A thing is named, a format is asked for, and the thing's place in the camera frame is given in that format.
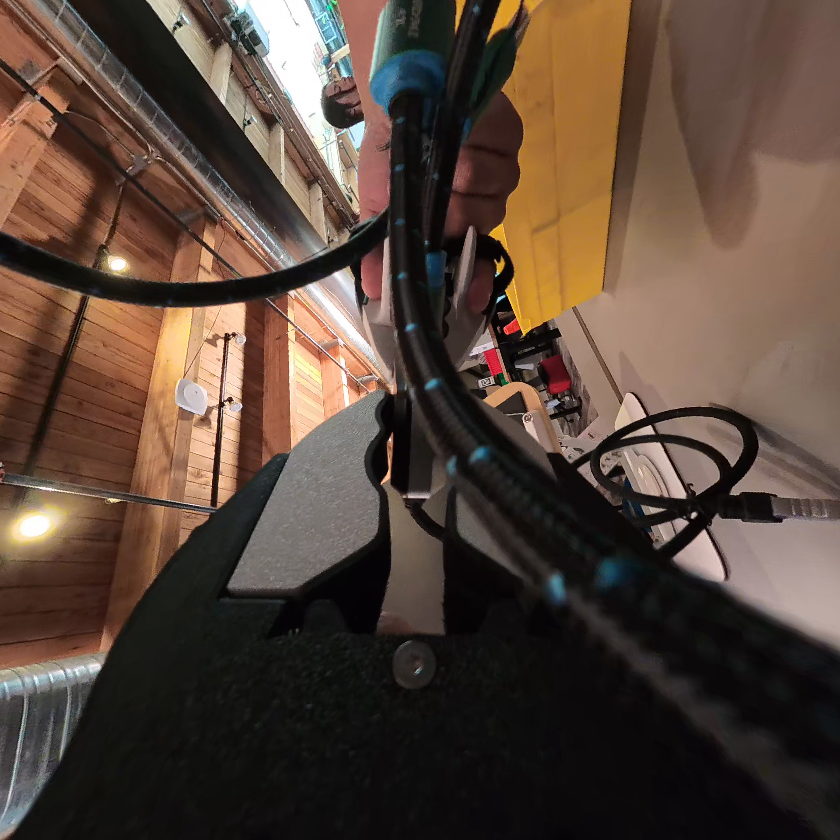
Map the person's right hand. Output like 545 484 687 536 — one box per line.
356 82 526 316

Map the yellow bin with black divider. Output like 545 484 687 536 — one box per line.
489 0 636 330

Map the black cable with silver plug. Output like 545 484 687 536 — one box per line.
588 406 840 560

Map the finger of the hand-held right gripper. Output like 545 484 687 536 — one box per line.
360 233 404 391
446 225 503 376

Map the silver spiral air duct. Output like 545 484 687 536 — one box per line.
0 651 109 824

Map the black pole with spotlights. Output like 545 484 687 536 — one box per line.
210 331 249 509

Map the braided black hdmi cable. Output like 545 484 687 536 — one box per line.
366 0 840 840
0 220 460 395
458 0 536 129

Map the person's right forearm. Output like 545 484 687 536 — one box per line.
338 0 395 126

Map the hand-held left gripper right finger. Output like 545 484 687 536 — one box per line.
445 400 560 632

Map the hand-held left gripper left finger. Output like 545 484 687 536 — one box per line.
225 389 403 634

